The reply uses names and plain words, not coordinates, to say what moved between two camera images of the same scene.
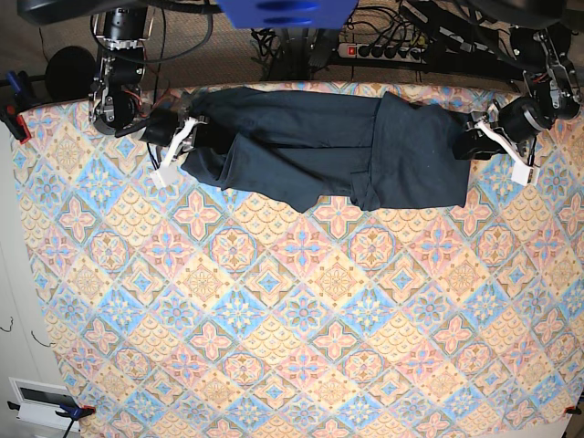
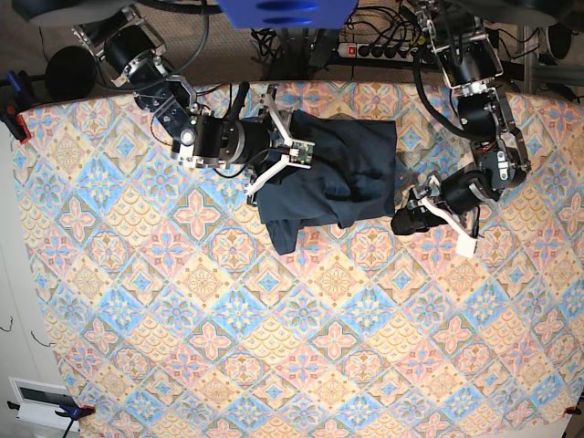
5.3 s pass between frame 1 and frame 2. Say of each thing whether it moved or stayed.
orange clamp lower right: stayed
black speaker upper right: stayed
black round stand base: stayed
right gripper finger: moved
